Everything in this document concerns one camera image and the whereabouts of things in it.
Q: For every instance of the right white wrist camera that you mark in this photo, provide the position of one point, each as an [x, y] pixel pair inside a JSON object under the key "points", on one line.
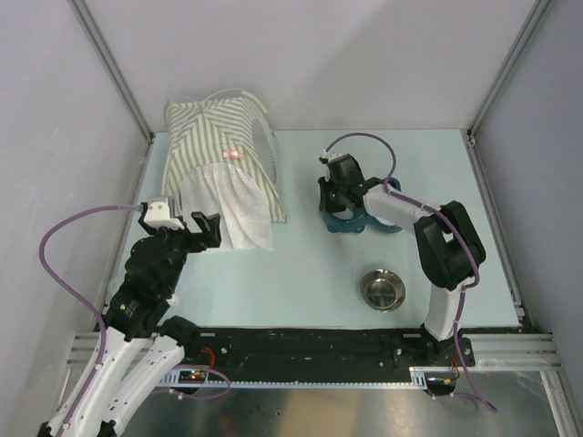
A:
{"points": [[327, 156]]}

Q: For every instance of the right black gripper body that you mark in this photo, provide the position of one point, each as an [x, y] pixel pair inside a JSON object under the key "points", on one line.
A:
{"points": [[332, 195]]}

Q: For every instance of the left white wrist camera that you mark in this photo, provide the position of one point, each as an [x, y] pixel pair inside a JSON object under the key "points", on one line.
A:
{"points": [[159, 211]]}

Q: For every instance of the striped green white pet tent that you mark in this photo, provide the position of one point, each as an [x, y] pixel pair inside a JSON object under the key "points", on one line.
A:
{"points": [[224, 159]]}

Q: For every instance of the teal double bowl stand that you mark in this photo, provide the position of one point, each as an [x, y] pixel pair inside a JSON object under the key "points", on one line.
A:
{"points": [[360, 218]]}

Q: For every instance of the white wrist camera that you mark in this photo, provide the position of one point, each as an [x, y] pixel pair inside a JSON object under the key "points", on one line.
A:
{"points": [[327, 156], [159, 211]]}

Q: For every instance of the stainless steel bowl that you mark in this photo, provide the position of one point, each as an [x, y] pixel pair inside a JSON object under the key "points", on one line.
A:
{"points": [[382, 290]]}

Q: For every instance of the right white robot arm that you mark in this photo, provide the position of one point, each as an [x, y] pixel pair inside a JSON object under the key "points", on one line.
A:
{"points": [[448, 246]]}

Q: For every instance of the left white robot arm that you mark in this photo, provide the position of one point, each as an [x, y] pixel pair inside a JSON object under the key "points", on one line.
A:
{"points": [[137, 345]]}

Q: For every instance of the white slotted cable duct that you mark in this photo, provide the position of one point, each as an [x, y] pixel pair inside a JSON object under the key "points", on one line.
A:
{"points": [[180, 380]]}

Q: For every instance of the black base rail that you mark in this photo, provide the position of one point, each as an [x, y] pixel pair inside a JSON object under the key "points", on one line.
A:
{"points": [[312, 356]]}

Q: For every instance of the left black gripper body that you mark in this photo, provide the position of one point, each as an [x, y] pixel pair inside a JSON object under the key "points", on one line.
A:
{"points": [[180, 242]]}

